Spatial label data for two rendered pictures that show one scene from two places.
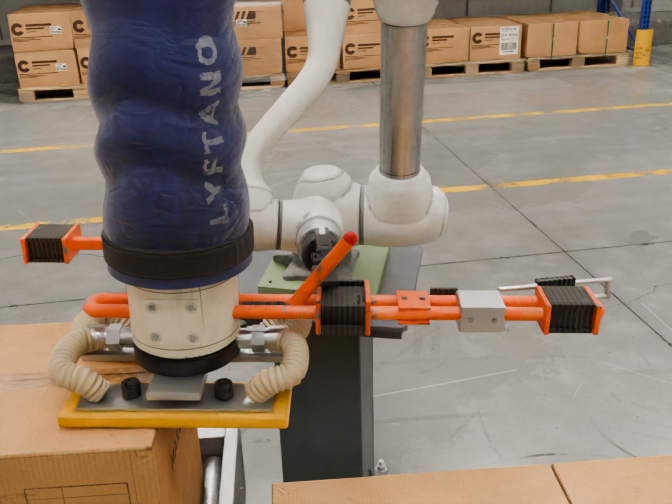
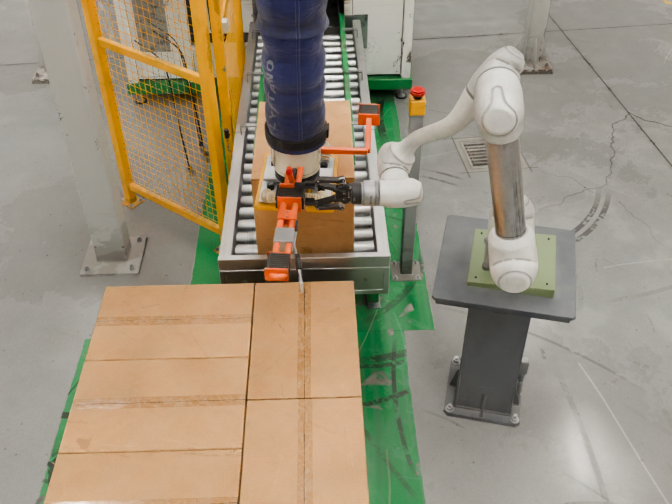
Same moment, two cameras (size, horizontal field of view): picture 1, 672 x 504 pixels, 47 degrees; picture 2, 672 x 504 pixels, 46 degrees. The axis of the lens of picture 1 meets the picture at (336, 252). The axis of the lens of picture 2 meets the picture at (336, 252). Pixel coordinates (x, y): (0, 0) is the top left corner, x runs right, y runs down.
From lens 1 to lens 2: 2.76 m
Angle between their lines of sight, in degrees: 77
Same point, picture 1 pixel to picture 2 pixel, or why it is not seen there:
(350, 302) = (284, 195)
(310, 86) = (435, 128)
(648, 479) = (342, 441)
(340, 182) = not seen: hidden behind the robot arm
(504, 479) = (348, 372)
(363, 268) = not seen: hidden behind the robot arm
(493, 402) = not seen: outside the picture
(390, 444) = (551, 431)
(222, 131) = (275, 97)
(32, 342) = (334, 141)
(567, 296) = (276, 259)
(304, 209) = (386, 177)
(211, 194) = (271, 115)
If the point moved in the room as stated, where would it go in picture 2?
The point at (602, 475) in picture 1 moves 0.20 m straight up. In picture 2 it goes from (347, 419) to (348, 379)
